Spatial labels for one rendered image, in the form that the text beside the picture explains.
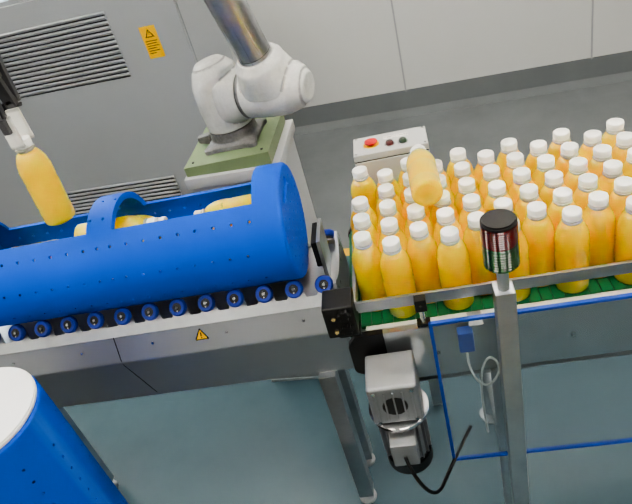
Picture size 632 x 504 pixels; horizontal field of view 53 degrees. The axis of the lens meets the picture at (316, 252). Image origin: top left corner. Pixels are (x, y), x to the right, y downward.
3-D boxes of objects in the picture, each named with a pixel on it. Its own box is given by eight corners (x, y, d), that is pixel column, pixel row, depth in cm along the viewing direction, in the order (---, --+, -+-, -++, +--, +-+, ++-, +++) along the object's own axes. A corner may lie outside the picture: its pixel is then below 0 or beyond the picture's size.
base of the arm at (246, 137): (208, 132, 222) (202, 117, 219) (268, 120, 216) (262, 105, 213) (193, 158, 208) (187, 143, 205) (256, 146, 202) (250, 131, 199)
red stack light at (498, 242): (478, 233, 115) (476, 215, 113) (514, 227, 114) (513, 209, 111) (484, 255, 110) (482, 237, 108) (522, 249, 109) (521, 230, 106)
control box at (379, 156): (359, 169, 184) (352, 138, 178) (429, 156, 181) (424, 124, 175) (360, 188, 176) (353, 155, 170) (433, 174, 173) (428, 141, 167)
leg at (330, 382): (359, 489, 216) (317, 364, 179) (376, 487, 215) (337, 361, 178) (360, 505, 212) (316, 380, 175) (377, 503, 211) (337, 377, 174)
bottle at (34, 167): (54, 230, 142) (14, 156, 132) (40, 221, 147) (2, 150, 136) (81, 214, 146) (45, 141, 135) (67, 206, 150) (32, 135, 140)
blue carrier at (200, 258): (23, 272, 189) (-36, 201, 169) (309, 222, 174) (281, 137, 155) (-12, 351, 169) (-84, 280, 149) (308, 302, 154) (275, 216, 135)
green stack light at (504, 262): (480, 254, 118) (478, 233, 115) (516, 249, 117) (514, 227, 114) (486, 276, 113) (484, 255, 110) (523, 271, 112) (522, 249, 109)
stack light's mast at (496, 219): (483, 279, 121) (476, 211, 112) (517, 274, 120) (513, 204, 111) (489, 301, 116) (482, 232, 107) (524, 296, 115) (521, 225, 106)
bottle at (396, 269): (397, 323, 146) (384, 261, 135) (384, 306, 151) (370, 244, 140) (425, 311, 147) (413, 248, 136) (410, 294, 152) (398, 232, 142)
